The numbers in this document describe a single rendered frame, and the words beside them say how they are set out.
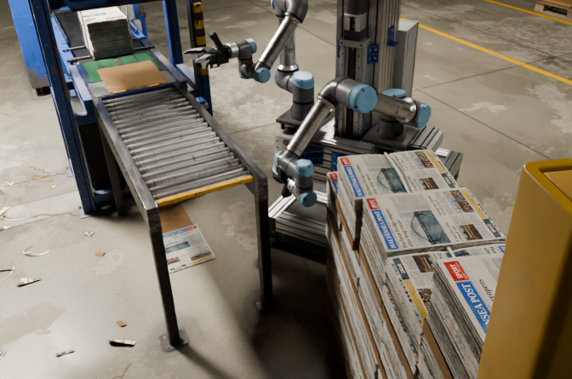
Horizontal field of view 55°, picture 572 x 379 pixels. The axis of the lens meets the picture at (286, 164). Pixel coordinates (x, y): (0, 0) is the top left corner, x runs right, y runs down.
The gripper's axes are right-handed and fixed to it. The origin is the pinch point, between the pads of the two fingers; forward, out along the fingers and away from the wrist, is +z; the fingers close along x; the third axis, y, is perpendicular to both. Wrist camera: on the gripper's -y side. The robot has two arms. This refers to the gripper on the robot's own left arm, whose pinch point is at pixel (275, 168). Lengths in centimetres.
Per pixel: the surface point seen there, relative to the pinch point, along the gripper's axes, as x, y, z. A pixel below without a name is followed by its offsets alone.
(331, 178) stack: -13.6, 6.0, -29.1
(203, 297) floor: 38, -77, 14
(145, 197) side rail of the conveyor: 62, 3, -1
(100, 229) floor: 77, -77, 103
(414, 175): -21, 29, -74
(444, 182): -27, 29, -83
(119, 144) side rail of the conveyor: 62, 3, 54
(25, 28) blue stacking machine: 91, -8, 355
